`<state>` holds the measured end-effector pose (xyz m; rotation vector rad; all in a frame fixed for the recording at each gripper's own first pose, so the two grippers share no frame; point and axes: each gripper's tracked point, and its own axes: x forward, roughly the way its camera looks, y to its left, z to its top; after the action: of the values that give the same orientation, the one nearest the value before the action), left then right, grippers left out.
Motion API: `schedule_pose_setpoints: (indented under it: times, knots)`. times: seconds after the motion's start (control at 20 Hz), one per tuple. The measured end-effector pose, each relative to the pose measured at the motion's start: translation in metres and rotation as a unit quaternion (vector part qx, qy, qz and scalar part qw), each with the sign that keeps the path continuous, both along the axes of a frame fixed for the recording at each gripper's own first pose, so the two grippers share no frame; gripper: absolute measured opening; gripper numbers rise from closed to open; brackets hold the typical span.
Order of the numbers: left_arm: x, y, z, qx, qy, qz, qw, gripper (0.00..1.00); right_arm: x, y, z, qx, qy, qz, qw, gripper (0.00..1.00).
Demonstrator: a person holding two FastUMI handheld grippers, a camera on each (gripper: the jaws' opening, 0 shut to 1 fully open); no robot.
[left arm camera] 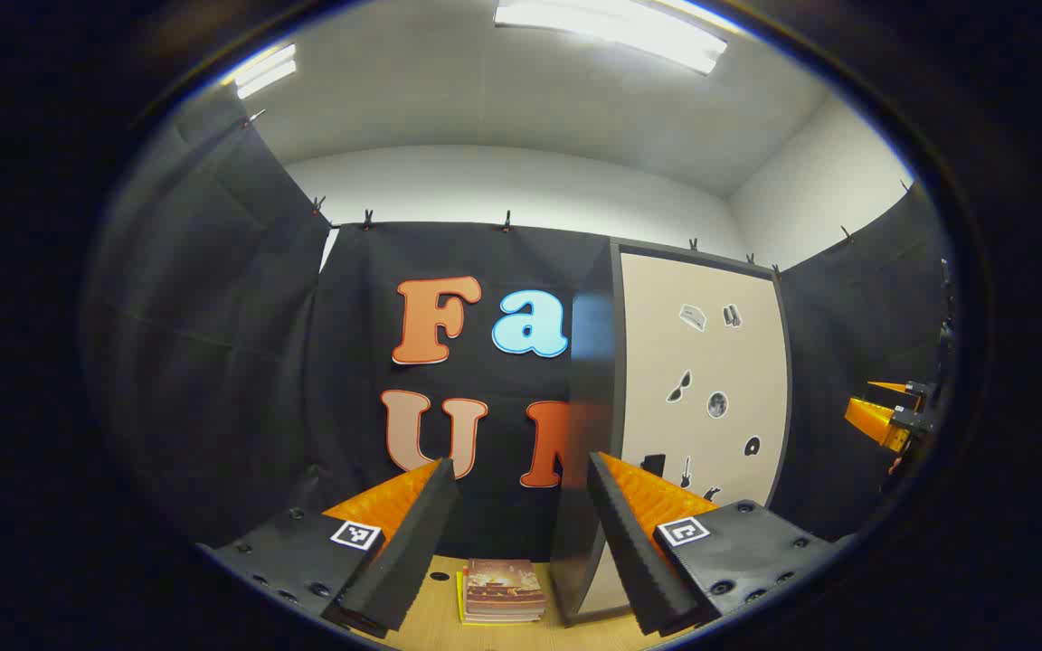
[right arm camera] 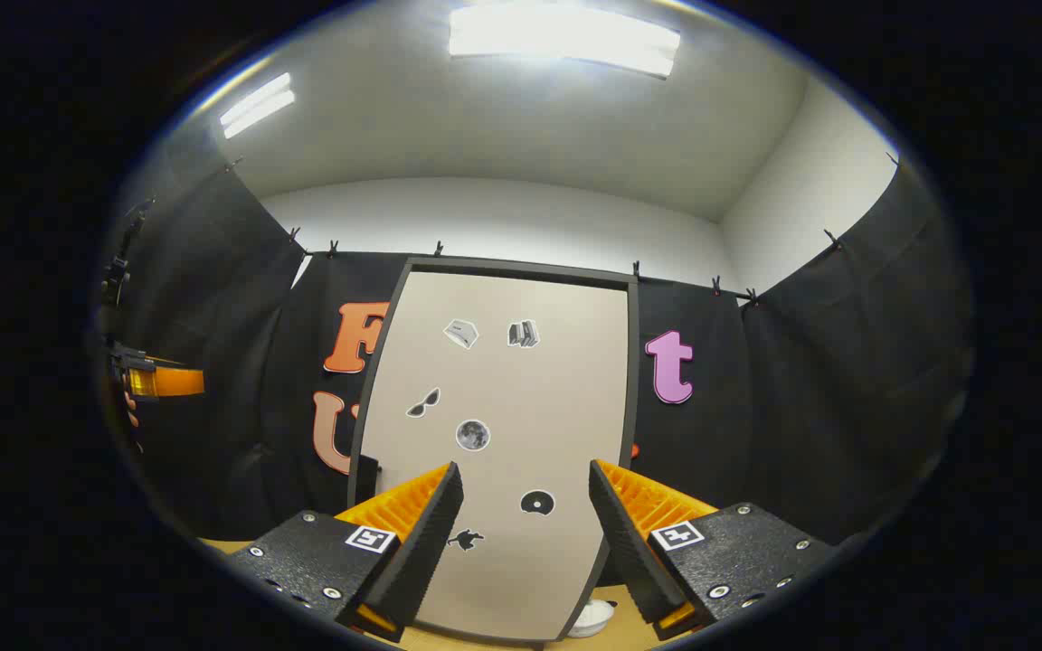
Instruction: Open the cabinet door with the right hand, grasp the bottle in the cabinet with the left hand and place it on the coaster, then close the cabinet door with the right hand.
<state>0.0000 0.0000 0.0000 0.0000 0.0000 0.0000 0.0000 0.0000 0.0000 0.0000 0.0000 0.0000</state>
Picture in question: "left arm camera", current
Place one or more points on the brown cover book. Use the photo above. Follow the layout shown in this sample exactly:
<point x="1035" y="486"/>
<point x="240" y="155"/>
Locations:
<point x="503" y="583"/>

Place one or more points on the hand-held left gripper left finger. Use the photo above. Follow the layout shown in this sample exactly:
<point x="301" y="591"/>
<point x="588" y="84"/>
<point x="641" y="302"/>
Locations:
<point x="412" y="551"/>

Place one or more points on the yellow green book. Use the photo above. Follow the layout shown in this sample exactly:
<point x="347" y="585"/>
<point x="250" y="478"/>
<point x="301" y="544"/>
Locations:
<point x="459" y="601"/>

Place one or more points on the row of black cloth clips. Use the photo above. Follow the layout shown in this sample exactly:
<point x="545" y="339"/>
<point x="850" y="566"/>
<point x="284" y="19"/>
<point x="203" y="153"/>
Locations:
<point x="367" y="218"/>

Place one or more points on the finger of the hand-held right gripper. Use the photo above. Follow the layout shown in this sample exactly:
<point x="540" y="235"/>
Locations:
<point x="874" y="420"/>
<point x="892" y="387"/>

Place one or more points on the beige cabinet door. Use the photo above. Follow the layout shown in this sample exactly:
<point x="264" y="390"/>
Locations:
<point x="711" y="362"/>

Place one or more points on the grey cabinet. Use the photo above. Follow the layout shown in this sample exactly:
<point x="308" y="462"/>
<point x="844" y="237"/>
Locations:
<point x="589" y="380"/>

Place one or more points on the ceiling fluorescent light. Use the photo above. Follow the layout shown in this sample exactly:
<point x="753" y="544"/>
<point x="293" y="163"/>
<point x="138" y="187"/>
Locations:
<point x="265" y="72"/>
<point x="611" y="27"/>

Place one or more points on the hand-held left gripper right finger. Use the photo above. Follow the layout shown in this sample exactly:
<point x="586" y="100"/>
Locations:
<point x="634" y="551"/>

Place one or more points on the black backdrop cloth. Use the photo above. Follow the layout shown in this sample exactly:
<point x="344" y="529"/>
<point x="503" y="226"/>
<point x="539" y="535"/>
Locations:
<point x="213" y="362"/>

